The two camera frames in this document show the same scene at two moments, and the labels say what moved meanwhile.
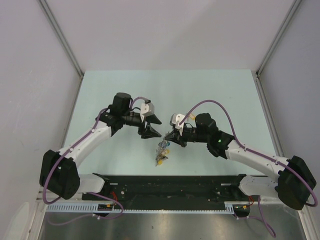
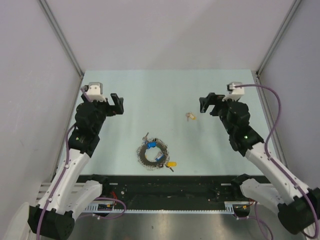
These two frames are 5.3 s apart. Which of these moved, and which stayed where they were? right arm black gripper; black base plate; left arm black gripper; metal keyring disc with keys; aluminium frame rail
Moved: metal keyring disc with keys; right arm black gripper; left arm black gripper
Stayed: black base plate; aluminium frame rail
